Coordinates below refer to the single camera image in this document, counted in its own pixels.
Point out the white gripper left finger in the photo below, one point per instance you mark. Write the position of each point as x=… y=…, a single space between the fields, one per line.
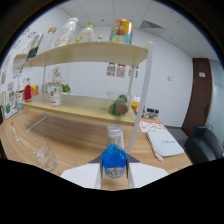
x=83 y=175

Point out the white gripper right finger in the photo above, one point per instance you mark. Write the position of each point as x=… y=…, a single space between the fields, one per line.
x=146 y=173

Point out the blue liquid bottle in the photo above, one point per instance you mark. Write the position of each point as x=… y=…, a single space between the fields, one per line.
x=114 y=160

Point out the small clear bottle orange cap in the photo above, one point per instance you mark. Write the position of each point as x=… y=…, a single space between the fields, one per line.
x=15 y=132

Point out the clear bottle wooden lid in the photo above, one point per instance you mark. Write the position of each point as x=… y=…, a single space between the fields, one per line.
x=49 y=40

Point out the white milk bottle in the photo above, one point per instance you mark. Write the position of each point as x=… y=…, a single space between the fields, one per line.
x=66 y=33

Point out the white pouch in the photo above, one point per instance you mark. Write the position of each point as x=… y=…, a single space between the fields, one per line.
x=165 y=143

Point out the clear glass with ice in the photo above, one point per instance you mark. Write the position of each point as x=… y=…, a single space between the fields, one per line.
x=45 y=156

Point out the orange patterned paper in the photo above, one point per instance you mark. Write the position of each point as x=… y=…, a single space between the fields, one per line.
x=151 y=125

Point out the black chair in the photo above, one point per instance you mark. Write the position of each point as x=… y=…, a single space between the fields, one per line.
x=205 y=145

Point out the two-tier wooden shelf rack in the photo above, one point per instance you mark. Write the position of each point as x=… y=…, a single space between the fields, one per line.
x=83 y=106

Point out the clear bottle red label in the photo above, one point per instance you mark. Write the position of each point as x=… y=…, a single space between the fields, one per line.
x=55 y=95

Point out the green plant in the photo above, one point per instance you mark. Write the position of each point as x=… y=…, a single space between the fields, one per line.
x=66 y=88

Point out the brown door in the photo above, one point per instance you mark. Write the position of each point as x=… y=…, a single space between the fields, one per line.
x=198 y=96

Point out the red liquid bottle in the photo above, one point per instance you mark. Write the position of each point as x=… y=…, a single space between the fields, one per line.
x=27 y=94

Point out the black and yellow bag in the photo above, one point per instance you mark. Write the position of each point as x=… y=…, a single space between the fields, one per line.
x=34 y=48

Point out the clear bottle green cap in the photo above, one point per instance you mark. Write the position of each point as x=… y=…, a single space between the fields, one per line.
x=86 y=33

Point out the colourful snack bag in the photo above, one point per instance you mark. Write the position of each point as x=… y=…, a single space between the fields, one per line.
x=121 y=31

